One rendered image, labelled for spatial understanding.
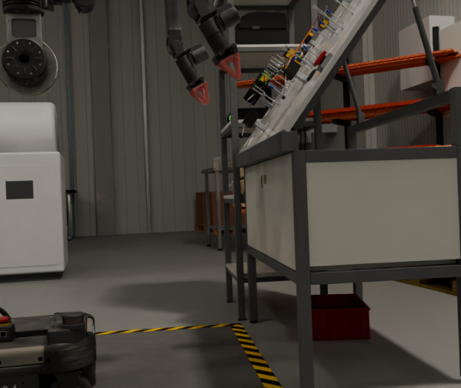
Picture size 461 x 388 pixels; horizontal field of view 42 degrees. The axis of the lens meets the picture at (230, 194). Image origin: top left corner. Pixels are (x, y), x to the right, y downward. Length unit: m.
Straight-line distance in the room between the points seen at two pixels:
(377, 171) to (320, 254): 0.33
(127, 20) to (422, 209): 10.07
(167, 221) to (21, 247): 6.36
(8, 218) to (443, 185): 3.91
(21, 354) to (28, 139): 3.67
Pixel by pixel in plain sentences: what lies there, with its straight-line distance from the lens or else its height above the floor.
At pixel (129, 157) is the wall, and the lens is 11.38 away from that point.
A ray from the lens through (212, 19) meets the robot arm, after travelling 1.97.
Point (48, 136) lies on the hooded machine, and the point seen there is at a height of 1.21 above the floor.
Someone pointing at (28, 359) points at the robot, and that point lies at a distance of 1.92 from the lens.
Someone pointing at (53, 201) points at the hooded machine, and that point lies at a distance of 5.29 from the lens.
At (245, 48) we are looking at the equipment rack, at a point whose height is 1.43.
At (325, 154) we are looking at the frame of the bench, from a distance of 2.02.
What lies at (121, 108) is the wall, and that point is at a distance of 11.47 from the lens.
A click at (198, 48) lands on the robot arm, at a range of 2.47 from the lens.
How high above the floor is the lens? 0.67
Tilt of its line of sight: level
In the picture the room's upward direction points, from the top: 2 degrees counter-clockwise
